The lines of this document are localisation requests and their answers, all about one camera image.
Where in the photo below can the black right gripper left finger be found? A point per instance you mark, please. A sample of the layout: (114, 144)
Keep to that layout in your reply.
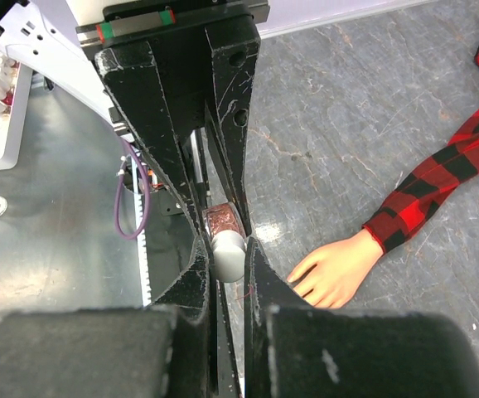
(166, 349)

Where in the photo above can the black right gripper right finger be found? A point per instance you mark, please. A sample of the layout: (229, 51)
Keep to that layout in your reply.
(295, 350)

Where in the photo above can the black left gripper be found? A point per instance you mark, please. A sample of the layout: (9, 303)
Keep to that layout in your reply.
(155, 85)

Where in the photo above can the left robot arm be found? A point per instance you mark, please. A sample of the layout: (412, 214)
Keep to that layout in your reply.
(27, 36)

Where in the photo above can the mannequin hand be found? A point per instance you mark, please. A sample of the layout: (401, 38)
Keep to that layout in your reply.
(330, 276)

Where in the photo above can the red black plaid shirt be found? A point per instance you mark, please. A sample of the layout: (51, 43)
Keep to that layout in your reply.
(417, 198)

